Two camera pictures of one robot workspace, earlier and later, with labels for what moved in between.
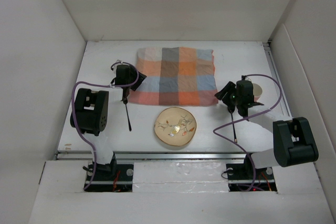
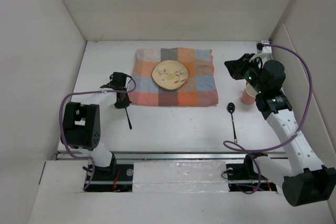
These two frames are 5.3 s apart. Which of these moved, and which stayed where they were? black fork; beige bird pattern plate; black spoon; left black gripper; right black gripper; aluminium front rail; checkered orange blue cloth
Moved: right black gripper; beige bird pattern plate; left black gripper
Stayed: checkered orange blue cloth; black fork; black spoon; aluminium front rail
